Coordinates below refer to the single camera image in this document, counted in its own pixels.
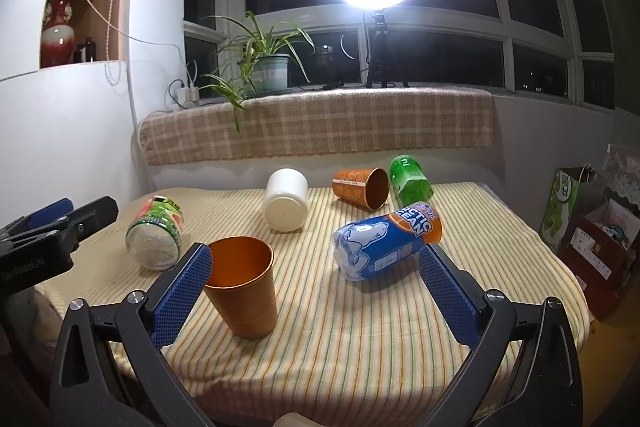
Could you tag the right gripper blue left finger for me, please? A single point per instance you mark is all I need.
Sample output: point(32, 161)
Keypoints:
point(109, 369)

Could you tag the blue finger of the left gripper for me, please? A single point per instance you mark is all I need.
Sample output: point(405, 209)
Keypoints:
point(49, 214)

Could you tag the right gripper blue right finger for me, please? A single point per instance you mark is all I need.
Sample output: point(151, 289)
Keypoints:
point(544, 387)

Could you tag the orange paper cup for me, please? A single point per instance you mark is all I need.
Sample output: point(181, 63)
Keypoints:
point(366, 188)
point(241, 286)

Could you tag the white plastic cup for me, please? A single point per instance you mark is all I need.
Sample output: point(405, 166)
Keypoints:
point(285, 204)

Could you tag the green red label jar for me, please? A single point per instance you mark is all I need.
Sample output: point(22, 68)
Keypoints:
point(154, 237)

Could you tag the red cardboard box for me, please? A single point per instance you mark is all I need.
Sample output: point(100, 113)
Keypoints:
point(603, 252)

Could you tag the red porcelain vase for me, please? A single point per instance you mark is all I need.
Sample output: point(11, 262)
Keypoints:
point(57, 40)

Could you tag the yellow striped tablecloth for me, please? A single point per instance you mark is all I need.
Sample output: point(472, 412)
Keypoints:
point(376, 352)

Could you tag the green paper bag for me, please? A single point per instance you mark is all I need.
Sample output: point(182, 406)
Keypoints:
point(574, 192)

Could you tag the blue Arctic Ocean bottle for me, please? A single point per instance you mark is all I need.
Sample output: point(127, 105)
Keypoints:
point(365, 248)

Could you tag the white lace cloth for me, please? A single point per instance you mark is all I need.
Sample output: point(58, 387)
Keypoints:
point(621, 170)

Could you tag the green plastic bottle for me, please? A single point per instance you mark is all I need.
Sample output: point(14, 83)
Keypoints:
point(408, 180)

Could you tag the potted spider plant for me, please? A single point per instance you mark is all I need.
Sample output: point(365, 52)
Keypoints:
point(254, 56)

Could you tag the brown plaid cloth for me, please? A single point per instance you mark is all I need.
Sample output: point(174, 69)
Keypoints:
point(316, 123)

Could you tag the black light tripod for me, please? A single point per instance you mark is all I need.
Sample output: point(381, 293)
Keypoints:
point(383, 66)

